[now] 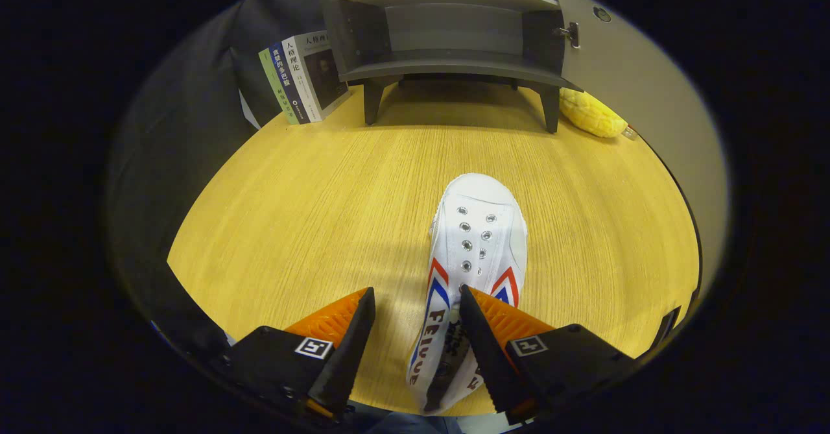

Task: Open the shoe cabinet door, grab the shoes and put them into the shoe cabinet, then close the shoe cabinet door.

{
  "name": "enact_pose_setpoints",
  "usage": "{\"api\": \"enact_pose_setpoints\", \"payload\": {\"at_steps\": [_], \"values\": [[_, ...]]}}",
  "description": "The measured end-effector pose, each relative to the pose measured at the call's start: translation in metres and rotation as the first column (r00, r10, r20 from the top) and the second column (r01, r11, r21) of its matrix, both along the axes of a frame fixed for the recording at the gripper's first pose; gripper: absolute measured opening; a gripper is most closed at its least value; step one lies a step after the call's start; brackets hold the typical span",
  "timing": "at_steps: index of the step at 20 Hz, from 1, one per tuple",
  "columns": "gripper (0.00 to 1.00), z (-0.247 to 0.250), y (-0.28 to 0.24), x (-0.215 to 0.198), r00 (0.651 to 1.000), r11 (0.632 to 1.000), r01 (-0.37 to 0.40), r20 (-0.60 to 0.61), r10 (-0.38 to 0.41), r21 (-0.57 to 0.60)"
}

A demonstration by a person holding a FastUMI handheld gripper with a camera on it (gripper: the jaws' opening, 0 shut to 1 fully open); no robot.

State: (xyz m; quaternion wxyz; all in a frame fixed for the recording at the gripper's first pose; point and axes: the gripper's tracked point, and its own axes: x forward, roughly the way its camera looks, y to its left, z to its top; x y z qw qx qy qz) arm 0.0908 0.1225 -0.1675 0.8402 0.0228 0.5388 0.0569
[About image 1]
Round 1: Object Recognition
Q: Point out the yellow plush toy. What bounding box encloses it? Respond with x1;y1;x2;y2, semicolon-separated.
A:
559;87;628;139

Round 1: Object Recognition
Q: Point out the white spine book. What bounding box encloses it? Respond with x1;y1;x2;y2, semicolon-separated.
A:
282;30;352;123

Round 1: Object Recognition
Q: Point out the black backdrop cloth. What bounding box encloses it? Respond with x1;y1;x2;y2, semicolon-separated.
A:
107;0;364;357

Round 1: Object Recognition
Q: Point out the person's leg in jeans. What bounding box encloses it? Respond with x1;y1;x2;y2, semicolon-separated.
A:
344;400;464;434

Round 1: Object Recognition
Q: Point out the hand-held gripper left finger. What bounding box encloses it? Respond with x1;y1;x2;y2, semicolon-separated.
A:
224;287;377;422

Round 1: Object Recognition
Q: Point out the dark blue spine book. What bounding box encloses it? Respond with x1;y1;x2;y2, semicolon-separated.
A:
269;42;312;125

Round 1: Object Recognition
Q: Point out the white canvas shoe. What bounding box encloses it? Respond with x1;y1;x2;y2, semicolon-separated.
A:
407;173;528;415

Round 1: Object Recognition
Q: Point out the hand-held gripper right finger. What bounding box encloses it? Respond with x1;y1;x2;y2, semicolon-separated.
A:
459;285;639;426

